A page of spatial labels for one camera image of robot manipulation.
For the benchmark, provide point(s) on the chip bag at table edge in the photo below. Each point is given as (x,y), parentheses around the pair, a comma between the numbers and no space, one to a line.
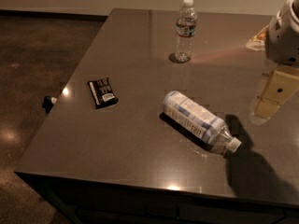
(257,42)

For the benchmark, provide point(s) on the black rxbar chocolate bar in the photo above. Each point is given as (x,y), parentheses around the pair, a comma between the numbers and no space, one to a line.
(102,92)

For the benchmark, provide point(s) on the black object beside table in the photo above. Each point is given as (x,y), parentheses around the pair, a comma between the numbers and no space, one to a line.
(48,103)

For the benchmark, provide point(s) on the lying bottle with blue label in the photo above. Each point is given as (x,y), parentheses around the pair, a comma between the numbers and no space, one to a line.
(204,125)

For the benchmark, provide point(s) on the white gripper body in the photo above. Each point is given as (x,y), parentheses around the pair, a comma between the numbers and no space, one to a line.
(284,40)

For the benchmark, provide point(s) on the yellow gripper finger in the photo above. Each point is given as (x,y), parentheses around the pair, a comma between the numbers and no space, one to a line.
(273,91)

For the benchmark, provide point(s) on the clear water bottle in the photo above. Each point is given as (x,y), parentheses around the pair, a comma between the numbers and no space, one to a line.
(185,31)

